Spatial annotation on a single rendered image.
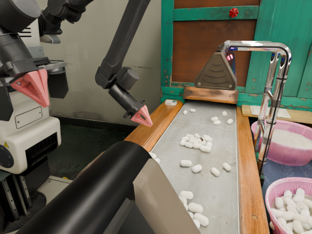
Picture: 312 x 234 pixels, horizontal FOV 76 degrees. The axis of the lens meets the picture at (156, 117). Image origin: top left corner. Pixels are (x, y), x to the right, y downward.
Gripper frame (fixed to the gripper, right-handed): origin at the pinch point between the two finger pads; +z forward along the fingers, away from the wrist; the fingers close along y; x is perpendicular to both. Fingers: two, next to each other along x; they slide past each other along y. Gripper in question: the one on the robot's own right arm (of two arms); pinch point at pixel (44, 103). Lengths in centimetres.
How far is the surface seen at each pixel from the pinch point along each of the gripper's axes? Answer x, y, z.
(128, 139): 4.5, 28.8, 23.7
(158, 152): -5.5, 26.1, 31.6
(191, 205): -19.5, 3.1, 36.5
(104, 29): 63, 173, -54
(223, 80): -36.3, 5.3, 11.4
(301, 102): -64, 81, 53
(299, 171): -48, 38, 60
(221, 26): -41, 85, 0
